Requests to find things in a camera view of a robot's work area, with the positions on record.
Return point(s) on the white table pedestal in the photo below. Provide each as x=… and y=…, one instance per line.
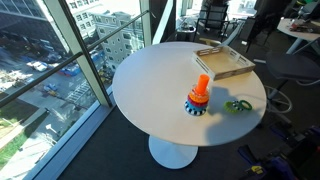
x=171, y=153

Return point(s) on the grey window mullion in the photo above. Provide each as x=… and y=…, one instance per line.
x=80, y=53

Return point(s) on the dark window handrail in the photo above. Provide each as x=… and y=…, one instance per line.
x=43, y=75

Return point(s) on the stool with metal footring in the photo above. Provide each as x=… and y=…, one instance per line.
x=293, y=66

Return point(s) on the wooden tray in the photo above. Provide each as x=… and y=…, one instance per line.
x=226, y=63

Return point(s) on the orange rod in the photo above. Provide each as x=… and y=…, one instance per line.
x=202, y=81

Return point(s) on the white background table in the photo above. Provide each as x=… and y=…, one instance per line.
x=300, y=35

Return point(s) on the blue bar clamp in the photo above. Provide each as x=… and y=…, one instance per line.
x=246, y=155
x=280, y=168

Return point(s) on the black office chair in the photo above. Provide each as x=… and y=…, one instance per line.
x=213, y=16

